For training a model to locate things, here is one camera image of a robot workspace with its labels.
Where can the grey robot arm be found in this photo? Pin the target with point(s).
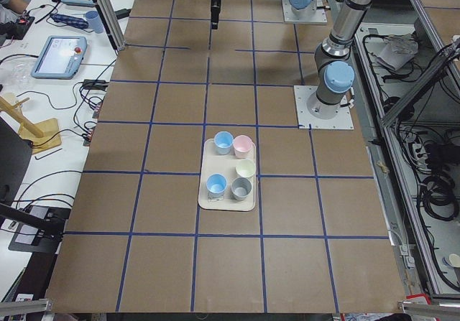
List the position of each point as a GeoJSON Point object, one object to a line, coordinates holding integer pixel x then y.
{"type": "Point", "coordinates": [306, 10]}
{"type": "Point", "coordinates": [335, 74]}

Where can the pale blue cup on desk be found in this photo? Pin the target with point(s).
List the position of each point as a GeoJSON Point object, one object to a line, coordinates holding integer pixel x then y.
{"type": "Point", "coordinates": [94, 21]}

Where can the blue cup near gripper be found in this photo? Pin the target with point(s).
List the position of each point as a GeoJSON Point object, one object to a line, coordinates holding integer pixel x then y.
{"type": "Point", "coordinates": [223, 141]}

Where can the pink plastic cup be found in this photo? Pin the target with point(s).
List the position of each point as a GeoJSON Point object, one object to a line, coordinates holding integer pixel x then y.
{"type": "Point", "coordinates": [242, 145]}

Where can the pale green plastic cup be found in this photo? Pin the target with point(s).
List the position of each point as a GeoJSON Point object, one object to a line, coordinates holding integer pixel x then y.
{"type": "Point", "coordinates": [246, 168]}

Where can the blue cup far side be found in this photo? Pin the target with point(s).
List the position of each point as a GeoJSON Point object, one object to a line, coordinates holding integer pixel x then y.
{"type": "Point", "coordinates": [216, 185]}

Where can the grey plastic cup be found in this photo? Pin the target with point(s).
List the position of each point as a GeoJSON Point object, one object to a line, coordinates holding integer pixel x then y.
{"type": "Point", "coordinates": [241, 187]}

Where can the small black hub box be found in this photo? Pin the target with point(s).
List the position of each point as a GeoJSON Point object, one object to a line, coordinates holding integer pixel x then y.
{"type": "Point", "coordinates": [95, 84]}

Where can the wooden stand base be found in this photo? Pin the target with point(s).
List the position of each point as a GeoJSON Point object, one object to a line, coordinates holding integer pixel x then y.
{"type": "Point", "coordinates": [44, 135]}

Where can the black monitor stand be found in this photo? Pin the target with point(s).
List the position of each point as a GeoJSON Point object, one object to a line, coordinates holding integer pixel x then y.
{"type": "Point", "coordinates": [40, 228]}

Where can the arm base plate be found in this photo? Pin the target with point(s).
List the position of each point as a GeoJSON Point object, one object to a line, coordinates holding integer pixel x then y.
{"type": "Point", "coordinates": [312, 114]}
{"type": "Point", "coordinates": [288, 15]}

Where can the aluminium frame post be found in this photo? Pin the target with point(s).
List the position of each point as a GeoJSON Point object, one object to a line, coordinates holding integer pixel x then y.
{"type": "Point", "coordinates": [110, 24]}

